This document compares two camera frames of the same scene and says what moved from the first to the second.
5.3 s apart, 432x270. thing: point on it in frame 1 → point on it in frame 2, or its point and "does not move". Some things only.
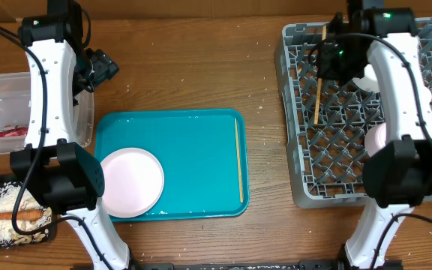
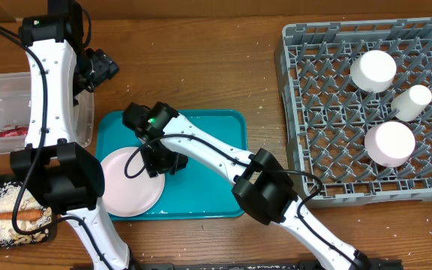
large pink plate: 133,182 does not move
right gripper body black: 343,66 → 162,156
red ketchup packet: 18,131 does not move
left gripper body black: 93,71 does not move
